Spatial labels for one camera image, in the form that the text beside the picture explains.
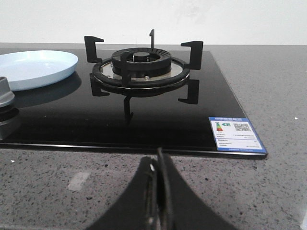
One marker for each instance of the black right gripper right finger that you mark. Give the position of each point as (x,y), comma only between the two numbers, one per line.
(179,207)

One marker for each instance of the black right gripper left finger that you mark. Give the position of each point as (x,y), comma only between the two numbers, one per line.
(136,208)

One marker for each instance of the light blue plate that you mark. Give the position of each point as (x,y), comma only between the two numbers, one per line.
(34,69)

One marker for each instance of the blue energy label sticker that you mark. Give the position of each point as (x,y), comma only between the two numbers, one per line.
(236,135)

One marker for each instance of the black glass gas cooktop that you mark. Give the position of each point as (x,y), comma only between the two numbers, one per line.
(78,113)

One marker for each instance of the right black pan support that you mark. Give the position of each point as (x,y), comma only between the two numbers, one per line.
(103,74)

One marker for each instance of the right black gas burner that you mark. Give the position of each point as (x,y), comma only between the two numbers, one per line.
(143,60)

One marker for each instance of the right silver stove knob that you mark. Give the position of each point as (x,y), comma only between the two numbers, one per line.
(6,95)

